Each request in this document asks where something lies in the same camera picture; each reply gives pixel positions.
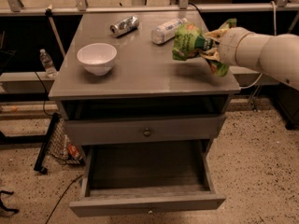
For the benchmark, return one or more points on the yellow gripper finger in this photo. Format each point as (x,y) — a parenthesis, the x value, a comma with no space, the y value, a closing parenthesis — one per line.
(211,55)
(216,35)

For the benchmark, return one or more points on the green rice chip bag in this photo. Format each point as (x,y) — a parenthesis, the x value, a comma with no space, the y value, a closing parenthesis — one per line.
(189,41)

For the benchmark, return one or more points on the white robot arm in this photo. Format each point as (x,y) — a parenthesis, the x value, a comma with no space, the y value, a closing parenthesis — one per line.
(276,56)

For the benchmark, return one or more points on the grey wooden drawer cabinet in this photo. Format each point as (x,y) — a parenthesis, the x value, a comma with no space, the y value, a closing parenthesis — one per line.
(145,81)

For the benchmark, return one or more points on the round drawer knob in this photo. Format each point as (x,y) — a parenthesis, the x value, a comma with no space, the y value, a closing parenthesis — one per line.
(147,132)

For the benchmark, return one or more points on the open grey middle drawer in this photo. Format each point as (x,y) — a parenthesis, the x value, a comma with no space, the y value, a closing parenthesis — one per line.
(146,178)

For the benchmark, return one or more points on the closed grey upper drawer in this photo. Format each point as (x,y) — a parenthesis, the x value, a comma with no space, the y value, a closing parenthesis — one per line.
(122,131)

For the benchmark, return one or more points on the clear plastic bottle on cabinet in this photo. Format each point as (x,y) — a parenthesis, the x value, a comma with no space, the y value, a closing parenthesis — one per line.
(166,31)

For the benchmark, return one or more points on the silver drink can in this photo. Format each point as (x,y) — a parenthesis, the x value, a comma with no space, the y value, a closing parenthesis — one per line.
(124,26)

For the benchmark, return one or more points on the white bowl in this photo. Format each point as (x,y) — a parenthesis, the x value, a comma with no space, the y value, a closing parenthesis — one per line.
(97,58)

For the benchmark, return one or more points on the clear water bottle on ledge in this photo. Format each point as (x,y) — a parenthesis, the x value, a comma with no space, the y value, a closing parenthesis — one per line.
(48,64)

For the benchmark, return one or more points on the orange packet in basket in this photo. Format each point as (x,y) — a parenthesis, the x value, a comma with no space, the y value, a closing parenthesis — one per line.
(73,151)

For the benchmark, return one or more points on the wooden stick with black tape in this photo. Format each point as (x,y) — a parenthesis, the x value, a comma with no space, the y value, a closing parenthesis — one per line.
(48,13)

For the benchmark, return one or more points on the black object at left floor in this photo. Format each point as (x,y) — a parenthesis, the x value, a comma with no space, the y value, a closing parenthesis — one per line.
(3,205)

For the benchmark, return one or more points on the metal rail frame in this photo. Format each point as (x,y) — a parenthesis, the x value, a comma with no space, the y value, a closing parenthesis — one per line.
(140,3)

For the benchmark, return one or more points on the black wire mesh basket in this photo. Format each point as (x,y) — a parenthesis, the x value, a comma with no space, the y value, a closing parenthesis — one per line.
(55,144)

